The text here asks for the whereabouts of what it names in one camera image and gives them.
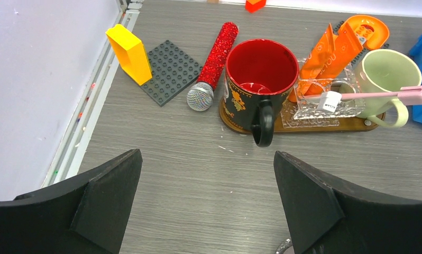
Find orange toothpaste tube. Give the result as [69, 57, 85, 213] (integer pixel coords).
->
[288, 24, 335, 102]
[304, 24, 363, 95]

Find dark grey studded baseplate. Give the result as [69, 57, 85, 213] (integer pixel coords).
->
[140, 40, 203, 107]

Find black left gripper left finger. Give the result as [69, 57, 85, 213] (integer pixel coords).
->
[0, 149, 143, 253]

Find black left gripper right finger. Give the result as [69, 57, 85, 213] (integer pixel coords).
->
[273, 151, 422, 253]

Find clear glass toothbrush holder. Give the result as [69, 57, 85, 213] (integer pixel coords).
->
[279, 64, 366, 130]

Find brown oval wooden tray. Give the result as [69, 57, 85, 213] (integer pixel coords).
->
[218, 96, 386, 135]

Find yellow toy block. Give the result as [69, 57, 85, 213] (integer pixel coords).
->
[106, 24, 152, 86]

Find small red block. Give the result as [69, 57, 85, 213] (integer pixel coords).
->
[245, 0, 267, 13]

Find grey baseplate with orange track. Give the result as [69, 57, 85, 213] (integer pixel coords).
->
[333, 15, 390, 68]

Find light green mug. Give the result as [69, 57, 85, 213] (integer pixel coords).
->
[354, 49, 422, 128]

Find red glitter toy microphone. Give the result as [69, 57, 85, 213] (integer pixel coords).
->
[187, 22, 238, 112]

